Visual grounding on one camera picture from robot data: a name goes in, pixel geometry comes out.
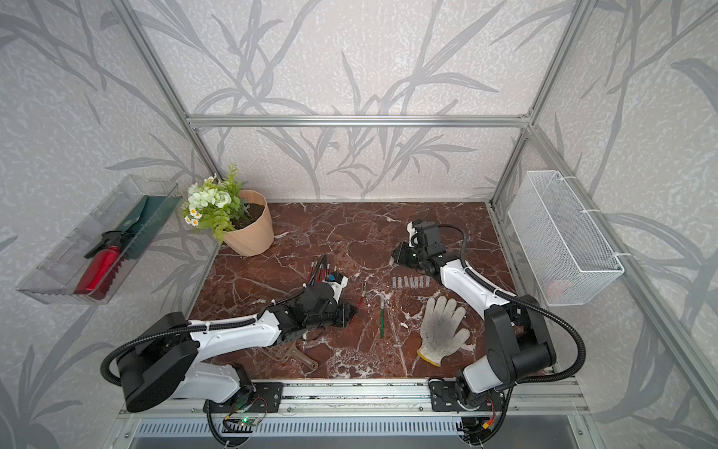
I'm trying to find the green garden trowel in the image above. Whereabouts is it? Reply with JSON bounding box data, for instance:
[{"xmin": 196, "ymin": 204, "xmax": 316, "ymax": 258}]
[{"xmin": 116, "ymin": 196, "xmax": 181, "ymax": 260}]

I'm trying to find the white work glove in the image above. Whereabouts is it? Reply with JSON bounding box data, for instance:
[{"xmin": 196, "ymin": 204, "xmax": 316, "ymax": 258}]
[{"xmin": 417, "ymin": 297, "xmax": 470, "ymax": 367}]

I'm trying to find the small circuit board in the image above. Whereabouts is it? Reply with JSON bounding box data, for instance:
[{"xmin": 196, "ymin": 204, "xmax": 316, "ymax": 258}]
[{"xmin": 222, "ymin": 415, "xmax": 267, "ymax": 434}]

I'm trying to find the brown plastic scoop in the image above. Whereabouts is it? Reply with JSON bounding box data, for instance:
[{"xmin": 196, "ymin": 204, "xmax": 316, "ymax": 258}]
[{"xmin": 260, "ymin": 342, "xmax": 319, "ymax": 372}]

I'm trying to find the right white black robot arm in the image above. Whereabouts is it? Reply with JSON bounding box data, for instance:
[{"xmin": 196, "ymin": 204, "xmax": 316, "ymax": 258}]
[{"xmin": 392, "ymin": 220, "xmax": 587, "ymax": 400}]

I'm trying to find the red spray bottle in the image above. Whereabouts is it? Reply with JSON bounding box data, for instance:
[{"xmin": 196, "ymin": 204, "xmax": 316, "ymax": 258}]
[{"xmin": 74, "ymin": 230, "xmax": 133, "ymax": 300}]

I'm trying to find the terracotta flower pot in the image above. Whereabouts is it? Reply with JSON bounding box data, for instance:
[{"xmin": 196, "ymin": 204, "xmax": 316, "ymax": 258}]
[{"xmin": 224, "ymin": 190, "xmax": 275, "ymax": 257}]

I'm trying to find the clear plastic wall tray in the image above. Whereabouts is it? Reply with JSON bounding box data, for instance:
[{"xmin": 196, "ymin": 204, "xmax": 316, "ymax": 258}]
[{"xmin": 17, "ymin": 176, "xmax": 181, "ymax": 305}]

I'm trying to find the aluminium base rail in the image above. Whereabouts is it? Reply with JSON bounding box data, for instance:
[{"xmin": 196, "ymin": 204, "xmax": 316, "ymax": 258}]
[{"xmin": 114, "ymin": 377, "xmax": 590, "ymax": 419}]

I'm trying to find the artificial white flower plant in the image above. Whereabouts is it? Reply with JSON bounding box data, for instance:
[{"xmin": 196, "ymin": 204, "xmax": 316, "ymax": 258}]
[{"xmin": 179, "ymin": 164, "xmax": 252, "ymax": 244}]

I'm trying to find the white wire mesh basket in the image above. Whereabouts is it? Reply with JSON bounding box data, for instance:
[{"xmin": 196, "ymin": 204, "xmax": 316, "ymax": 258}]
[{"xmin": 508, "ymin": 170, "xmax": 625, "ymax": 307}]

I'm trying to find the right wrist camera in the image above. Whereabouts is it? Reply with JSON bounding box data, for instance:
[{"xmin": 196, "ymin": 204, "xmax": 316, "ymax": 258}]
[{"xmin": 407, "ymin": 220, "xmax": 422, "ymax": 248}]

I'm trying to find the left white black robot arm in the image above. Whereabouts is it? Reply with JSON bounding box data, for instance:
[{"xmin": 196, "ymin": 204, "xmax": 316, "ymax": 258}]
[{"xmin": 100, "ymin": 275, "xmax": 358, "ymax": 413}]

